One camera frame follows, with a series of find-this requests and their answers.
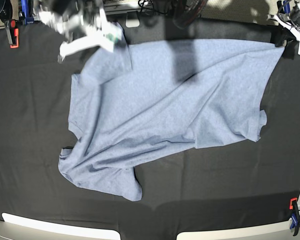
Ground orange clamp far left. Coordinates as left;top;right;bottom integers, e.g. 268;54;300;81
4;19;19;49

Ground blue clamp far left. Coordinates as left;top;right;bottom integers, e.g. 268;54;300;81
18;0;35;25

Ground blue clamp far right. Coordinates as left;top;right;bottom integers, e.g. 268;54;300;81
276;0;291;20

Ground orange blue clamp near right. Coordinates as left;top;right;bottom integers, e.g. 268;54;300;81
289;197;300;237

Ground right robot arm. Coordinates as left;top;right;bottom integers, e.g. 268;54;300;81
33;0;122;63

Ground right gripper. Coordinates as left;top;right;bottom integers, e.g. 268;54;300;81
49;4;109;63

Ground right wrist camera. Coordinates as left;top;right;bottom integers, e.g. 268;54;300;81
100;22;123;52

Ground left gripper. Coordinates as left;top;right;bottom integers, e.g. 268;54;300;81
267;14;300;60

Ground blue-grey t-shirt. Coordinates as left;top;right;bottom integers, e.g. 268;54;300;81
58;39;284;202

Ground tangled black cables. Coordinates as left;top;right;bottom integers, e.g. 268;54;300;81
137;0;208;18

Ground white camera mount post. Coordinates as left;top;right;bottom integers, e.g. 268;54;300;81
125;11;140;28

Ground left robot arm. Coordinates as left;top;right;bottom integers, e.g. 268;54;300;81
267;0;300;55

